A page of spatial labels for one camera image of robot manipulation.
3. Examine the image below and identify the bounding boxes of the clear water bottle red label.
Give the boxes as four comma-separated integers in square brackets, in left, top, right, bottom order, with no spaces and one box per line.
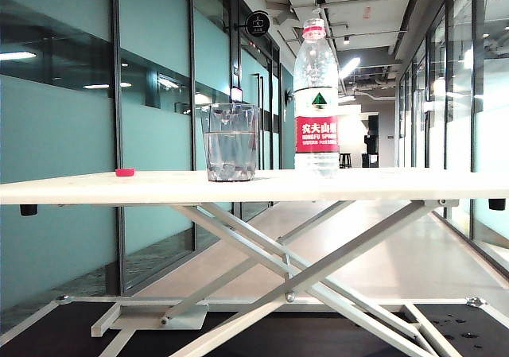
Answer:
[292,17,341,180]

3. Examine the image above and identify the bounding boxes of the clear faceted glass mug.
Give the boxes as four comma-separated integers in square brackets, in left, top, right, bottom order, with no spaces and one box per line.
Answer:
[198,103,262,183]

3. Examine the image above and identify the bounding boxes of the white folding lift table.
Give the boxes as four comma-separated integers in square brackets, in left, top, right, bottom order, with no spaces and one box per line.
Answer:
[89,198,464,357]

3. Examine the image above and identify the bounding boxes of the black drinks machine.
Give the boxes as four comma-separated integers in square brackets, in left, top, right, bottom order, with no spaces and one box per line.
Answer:
[361,114,381,169]

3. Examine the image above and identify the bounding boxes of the round black hanging sign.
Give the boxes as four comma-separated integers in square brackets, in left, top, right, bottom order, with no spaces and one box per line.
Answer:
[222,11,272,37]

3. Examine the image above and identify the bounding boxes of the long black door handle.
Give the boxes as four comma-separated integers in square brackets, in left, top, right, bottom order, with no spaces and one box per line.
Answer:
[254,73,266,172]

